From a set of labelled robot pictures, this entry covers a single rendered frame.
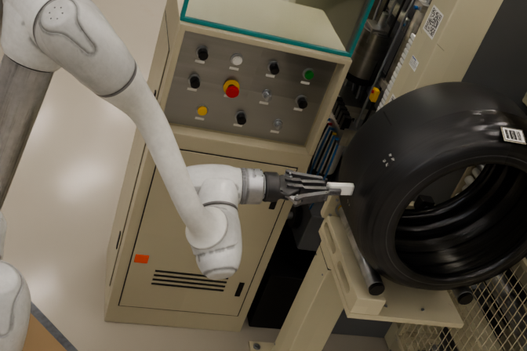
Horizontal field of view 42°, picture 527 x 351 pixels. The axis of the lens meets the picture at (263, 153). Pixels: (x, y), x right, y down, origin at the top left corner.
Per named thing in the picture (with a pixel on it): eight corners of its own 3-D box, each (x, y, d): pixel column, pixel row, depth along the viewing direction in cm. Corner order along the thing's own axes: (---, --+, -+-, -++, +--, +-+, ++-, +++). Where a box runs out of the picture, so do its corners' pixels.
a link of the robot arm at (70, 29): (151, 63, 126) (118, 31, 134) (98, -2, 111) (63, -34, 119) (99, 111, 124) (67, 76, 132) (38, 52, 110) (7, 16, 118)
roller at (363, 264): (353, 202, 210) (349, 213, 212) (339, 201, 209) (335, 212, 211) (387, 284, 182) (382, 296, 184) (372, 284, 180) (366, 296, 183)
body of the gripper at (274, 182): (267, 185, 163) (304, 186, 166) (261, 164, 170) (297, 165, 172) (262, 209, 168) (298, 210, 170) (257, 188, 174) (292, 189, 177)
